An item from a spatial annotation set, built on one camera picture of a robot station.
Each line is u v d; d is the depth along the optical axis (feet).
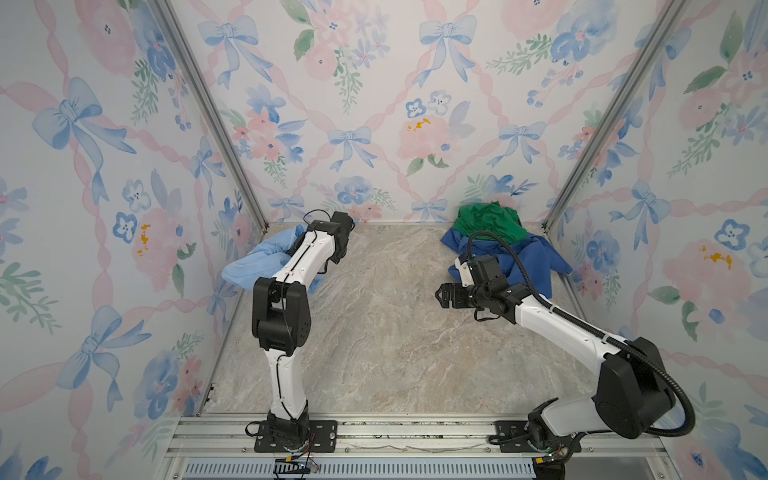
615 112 2.82
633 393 1.37
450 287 2.56
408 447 2.40
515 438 2.35
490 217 3.58
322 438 2.43
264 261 2.67
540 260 3.29
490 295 2.13
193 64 2.53
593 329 1.58
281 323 1.74
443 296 2.58
